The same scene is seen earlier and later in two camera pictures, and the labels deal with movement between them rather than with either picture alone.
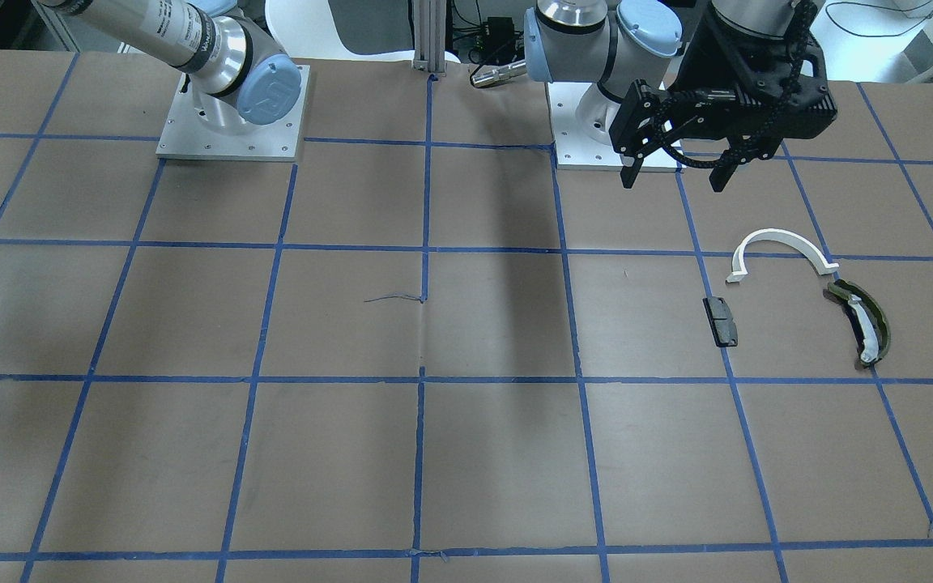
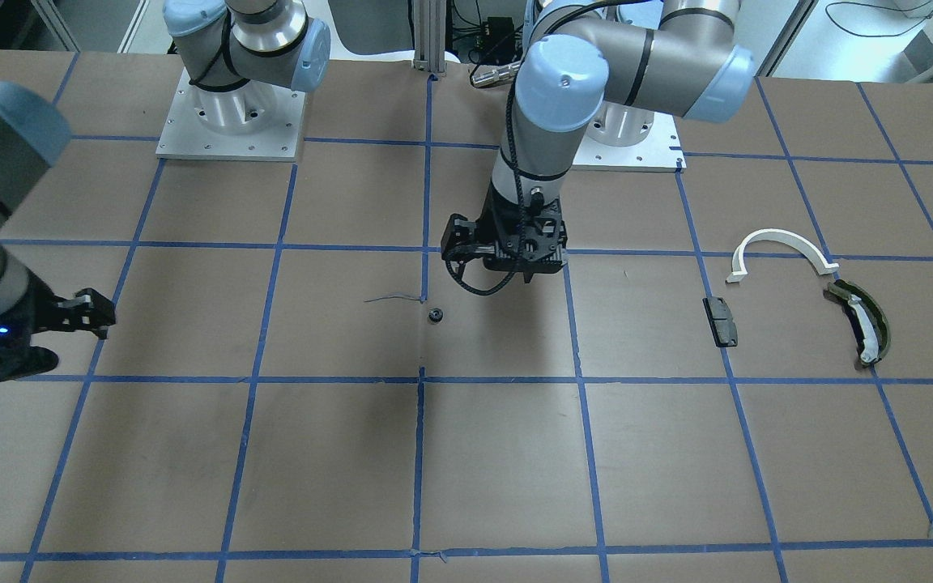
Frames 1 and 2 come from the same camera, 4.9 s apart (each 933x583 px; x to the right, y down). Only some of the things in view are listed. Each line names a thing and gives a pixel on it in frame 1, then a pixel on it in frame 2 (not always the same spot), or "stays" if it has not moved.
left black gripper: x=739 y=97 to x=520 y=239
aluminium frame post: x=430 y=36 stays
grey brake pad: x=721 y=321 stays
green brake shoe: x=869 y=324 stays
